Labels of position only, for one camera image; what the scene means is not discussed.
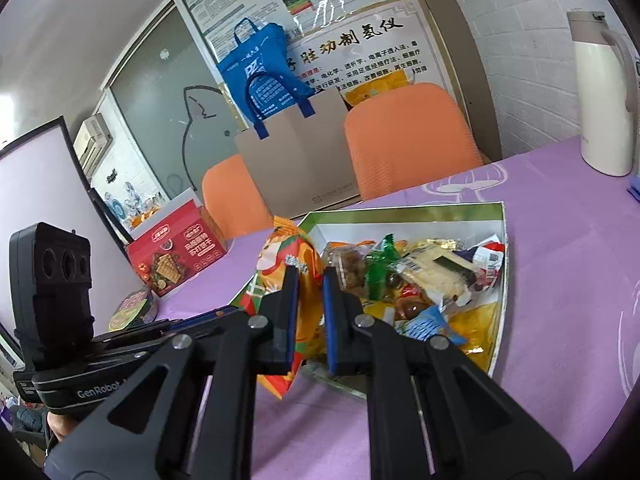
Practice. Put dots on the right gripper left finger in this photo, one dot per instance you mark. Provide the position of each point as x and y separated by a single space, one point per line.
187 413

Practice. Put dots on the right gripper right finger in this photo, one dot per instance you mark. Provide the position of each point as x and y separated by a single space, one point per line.
433 413

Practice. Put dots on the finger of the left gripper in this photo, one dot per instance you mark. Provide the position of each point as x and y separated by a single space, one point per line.
150 344
200 317

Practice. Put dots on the yellow cake snack pack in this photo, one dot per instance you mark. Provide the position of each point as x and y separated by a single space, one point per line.
477 326

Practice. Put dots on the clear cracker pack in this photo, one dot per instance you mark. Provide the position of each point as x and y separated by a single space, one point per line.
443 276

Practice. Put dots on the orange cartoon snack bag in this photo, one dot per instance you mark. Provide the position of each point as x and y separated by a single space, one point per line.
287 289

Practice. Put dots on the green snack bag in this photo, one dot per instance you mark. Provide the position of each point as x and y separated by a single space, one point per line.
379 262

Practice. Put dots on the red white snack bag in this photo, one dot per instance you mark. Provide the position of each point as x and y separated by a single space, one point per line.
488 256

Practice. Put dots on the orange brown snack pack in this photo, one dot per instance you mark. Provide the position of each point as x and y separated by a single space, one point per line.
350 264

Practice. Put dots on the blue green plum bag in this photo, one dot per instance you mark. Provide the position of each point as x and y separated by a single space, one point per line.
429 322

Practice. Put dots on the person left hand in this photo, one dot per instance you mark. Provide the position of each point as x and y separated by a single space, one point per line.
61 425

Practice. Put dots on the green instant noodle bowl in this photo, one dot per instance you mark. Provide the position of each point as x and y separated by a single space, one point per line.
137 309

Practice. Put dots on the red cracker box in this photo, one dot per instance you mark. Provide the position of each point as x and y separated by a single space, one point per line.
176 243

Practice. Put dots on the green open gift box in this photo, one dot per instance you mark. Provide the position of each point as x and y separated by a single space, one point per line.
450 226

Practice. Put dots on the left orange chair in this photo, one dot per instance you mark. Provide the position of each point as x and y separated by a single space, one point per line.
232 199

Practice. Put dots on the orange chair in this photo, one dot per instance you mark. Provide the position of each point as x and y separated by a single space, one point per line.
232 199
407 137

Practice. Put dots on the purple tablecloth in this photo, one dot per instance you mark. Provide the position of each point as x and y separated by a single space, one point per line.
567 327

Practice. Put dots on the brown cardboard sheet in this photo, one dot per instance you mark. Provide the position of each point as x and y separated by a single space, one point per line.
303 164

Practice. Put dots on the blue tote bag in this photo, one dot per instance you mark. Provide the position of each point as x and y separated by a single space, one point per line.
258 77

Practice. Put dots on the right orange chair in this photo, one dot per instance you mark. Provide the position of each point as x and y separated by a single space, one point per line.
407 137

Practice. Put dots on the paper cups pack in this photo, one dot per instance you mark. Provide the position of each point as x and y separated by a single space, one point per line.
634 187

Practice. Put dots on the chinese text poster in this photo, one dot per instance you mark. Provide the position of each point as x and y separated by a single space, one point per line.
374 42

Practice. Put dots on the white thermos jug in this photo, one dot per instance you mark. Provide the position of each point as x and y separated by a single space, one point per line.
608 94

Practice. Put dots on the wall air conditioner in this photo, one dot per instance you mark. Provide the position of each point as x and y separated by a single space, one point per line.
91 143

